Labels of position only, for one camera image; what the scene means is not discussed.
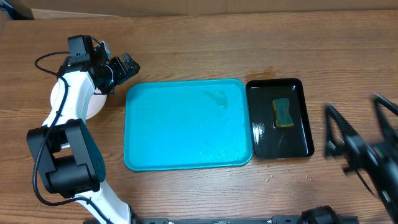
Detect green yellow sponge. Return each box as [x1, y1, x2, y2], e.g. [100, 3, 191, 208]
[272, 98, 294, 129]

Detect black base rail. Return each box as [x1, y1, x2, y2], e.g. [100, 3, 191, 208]
[82, 214, 360, 224]

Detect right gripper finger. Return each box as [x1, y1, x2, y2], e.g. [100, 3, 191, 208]
[325, 104, 358, 157]
[372, 93, 398, 141]

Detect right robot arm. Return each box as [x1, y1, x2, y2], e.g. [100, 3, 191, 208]
[324, 95, 397, 223]

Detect dark object top left corner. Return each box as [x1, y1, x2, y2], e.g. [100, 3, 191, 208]
[1, 0, 34, 20]

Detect black water tray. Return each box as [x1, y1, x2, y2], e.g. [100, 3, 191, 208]
[246, 78, 315, 159]

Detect teal plastic tray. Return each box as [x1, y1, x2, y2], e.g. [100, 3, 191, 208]
[124, 79, 253, 171]

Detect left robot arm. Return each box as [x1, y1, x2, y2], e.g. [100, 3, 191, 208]
[27, 35, 140, 223]

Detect white plate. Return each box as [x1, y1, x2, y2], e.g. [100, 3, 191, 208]
[50, 83, 107, 119]

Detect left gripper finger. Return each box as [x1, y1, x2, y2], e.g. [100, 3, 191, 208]
[110, 57, 127, 84]
[122, 53, 141, 77]

